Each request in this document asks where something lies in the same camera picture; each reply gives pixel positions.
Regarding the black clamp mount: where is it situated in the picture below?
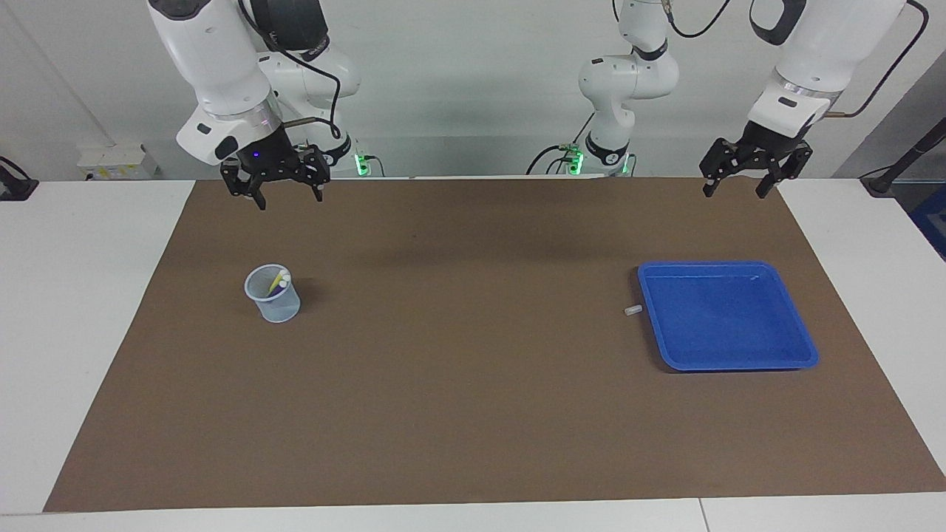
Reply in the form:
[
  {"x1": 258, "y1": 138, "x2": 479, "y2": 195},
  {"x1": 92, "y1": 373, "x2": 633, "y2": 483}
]
[{"x1": 0, "y1": 157, "x2": 39, "y2": 202}]

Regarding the translucent plastic cup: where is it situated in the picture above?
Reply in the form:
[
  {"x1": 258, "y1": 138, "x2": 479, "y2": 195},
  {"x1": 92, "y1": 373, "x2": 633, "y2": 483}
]
[{"x1": 244, "y1": 264, "x2": 302, "y2": 324}]

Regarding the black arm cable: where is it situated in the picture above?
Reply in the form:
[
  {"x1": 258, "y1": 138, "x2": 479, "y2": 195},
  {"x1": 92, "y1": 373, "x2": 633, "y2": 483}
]
[
  {"x1": 660, "y1": 0, "x2": 930, "y2": 120},
  {"x1": 236, "y1": 0, "x2": 345, "y2": 143}
]

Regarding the black base cable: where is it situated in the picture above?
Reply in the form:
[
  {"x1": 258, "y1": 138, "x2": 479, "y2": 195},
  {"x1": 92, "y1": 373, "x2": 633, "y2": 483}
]
[{"x1": 526, "y1": 111, "x2": 596, "y2": 176}]

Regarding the blue box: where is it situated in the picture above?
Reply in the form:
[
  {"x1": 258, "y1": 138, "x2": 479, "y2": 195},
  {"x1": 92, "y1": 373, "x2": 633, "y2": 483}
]
[{"x1": 908, "y1": 185, "x2": 946, "y2": 261}]

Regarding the blue plastic tray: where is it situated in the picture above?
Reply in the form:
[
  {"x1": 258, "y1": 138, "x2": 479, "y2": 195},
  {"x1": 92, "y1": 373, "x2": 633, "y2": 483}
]
[{"x1": 637, "y1": 260, "x2": 820, "y2": 372}]

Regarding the brown table mat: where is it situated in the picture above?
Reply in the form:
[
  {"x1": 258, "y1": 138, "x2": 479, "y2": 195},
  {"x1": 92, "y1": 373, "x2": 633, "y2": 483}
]
[{"x1": 43, "y1": 176, "x2": 946, "y2": 513}]

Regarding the black stand pole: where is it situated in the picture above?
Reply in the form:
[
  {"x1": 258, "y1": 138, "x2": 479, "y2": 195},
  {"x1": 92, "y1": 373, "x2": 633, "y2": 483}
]
[{"x1": 861, "y1": 115, "x2": 946, "y2": 197}]

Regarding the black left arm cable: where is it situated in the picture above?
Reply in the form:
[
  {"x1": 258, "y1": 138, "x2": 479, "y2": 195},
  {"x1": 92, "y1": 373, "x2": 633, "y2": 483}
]
[{"x1": 660, "y1": 0, "x2": 930, "y2": 120}]

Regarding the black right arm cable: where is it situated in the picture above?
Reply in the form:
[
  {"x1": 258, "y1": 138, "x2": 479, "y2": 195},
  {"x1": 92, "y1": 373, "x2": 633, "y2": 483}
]
[{"x1": 236, "y1": 0, "x2": 345, "y2": 143}]

